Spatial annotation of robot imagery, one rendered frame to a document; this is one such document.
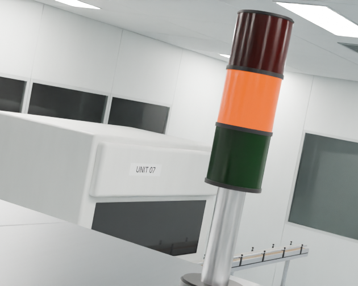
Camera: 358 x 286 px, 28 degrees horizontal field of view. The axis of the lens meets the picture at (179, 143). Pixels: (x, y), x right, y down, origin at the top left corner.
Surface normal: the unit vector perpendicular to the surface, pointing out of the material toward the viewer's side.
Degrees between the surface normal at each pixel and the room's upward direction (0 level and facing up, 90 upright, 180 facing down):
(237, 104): 90
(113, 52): 90
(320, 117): 90
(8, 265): 0
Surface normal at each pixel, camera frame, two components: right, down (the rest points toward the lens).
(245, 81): -0.33, -0.01
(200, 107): 0.82, 0.18
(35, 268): 0.18, -0.98
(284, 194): -0.53, -0.06
